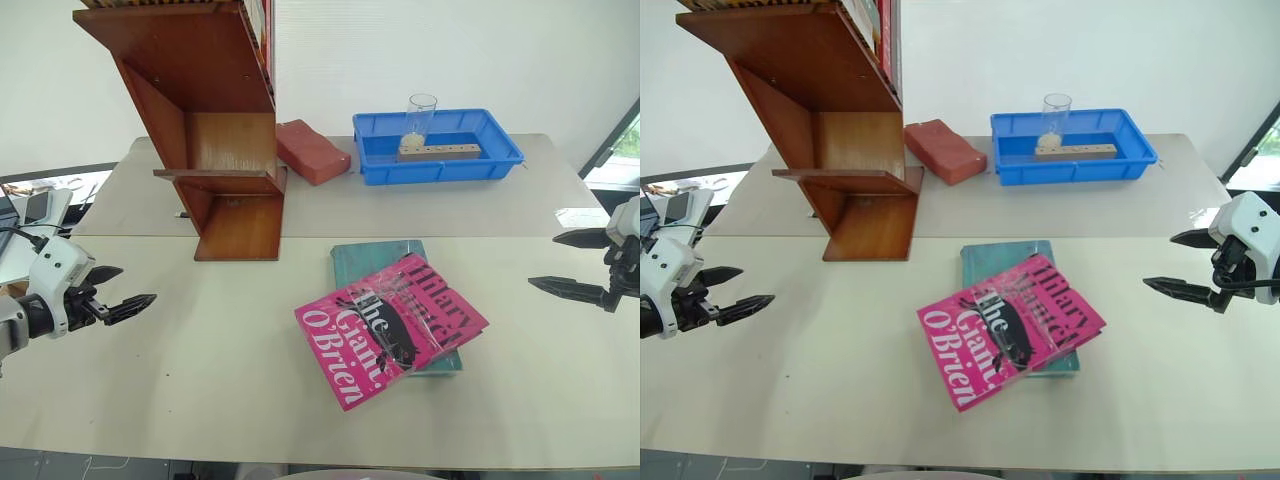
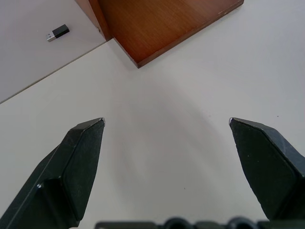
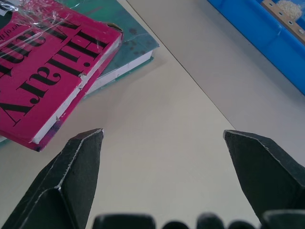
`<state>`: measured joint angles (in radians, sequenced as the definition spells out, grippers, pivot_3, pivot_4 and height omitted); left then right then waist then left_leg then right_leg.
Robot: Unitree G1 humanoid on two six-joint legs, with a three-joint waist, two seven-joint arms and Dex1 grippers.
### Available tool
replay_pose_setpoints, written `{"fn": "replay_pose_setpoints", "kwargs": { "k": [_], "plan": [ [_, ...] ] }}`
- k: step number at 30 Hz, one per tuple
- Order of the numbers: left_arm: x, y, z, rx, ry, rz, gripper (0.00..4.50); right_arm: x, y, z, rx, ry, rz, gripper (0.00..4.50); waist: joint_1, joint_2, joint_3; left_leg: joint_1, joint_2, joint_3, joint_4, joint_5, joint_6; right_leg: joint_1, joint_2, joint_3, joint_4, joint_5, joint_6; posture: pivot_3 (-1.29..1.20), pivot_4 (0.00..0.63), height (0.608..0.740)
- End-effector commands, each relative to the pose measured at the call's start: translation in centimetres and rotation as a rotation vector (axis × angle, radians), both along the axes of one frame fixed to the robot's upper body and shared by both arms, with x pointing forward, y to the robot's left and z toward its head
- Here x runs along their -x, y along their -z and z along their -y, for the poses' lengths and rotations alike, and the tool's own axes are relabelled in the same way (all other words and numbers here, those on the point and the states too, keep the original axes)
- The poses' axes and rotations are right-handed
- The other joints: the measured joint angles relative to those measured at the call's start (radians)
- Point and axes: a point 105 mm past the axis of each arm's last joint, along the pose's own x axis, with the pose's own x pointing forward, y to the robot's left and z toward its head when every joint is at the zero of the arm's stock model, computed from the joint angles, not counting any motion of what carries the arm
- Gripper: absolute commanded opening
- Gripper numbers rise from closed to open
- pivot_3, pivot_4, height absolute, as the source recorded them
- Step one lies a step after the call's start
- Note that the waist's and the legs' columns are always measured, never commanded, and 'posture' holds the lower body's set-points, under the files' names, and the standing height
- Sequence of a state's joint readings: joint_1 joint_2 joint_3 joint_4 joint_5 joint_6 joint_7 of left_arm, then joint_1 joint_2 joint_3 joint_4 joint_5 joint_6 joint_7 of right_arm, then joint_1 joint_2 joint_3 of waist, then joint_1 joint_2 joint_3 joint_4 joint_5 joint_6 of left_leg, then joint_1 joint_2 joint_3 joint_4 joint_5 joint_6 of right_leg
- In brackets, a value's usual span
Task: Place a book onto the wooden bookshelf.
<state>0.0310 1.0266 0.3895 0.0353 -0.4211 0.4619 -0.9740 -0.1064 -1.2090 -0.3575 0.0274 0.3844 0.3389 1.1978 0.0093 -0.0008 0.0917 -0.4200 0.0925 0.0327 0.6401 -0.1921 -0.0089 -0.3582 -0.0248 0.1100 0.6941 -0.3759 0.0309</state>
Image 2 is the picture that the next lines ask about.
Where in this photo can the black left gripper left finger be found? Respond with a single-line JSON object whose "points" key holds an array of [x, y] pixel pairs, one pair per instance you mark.
{"points": [[59, 176]]}

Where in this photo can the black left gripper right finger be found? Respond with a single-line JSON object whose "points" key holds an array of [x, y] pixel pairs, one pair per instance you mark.
{"points": [[267, 164]]}

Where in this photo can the black USB dongle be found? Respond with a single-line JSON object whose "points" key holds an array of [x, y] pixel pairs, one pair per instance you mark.
{"points": [[57, 33]]}

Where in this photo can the brown wooden box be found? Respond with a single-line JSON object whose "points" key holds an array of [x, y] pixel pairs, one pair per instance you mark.
{"points": [[152, 26]]}

